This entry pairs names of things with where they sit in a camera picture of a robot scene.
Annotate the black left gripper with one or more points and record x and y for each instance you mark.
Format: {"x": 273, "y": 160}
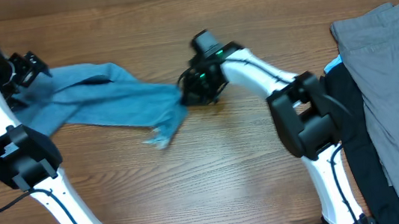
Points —
{"x": 29, "y": 68}

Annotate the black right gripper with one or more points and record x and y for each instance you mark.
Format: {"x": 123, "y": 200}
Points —
{"x": 191, "y": 97}

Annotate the light blue denim jeans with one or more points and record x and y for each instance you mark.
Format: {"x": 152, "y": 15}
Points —
{"x": 103, "y": 94}

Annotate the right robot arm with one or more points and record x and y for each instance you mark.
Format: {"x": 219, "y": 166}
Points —
{"x": 302, "y": 113}

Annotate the gray trousers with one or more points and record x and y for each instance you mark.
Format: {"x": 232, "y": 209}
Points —
{"x": 377, "y": 78}

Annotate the black garment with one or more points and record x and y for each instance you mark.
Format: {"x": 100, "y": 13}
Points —
{"x": 361, "y": 154}

